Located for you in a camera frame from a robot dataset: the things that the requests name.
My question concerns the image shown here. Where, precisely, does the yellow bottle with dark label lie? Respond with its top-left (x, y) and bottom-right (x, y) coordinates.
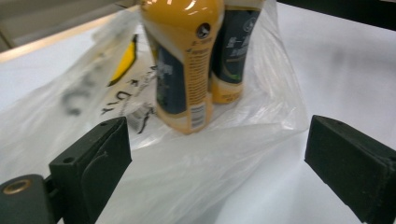
top-left (140, 0), bottom-right (226, 135)
top-left (209, 0), bottom-right (266, 105)

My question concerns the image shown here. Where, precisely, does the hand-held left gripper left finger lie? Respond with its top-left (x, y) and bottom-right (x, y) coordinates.
top-left (49, 116), bottom-right (133, 224)

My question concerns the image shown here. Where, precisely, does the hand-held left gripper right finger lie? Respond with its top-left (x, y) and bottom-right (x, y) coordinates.
top-left (304, 115), bottom-right (396, 224)

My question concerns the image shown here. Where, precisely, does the clear printed plastic bag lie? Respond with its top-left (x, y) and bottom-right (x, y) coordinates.
top-left (0, 0), bottom-right (310, 224)

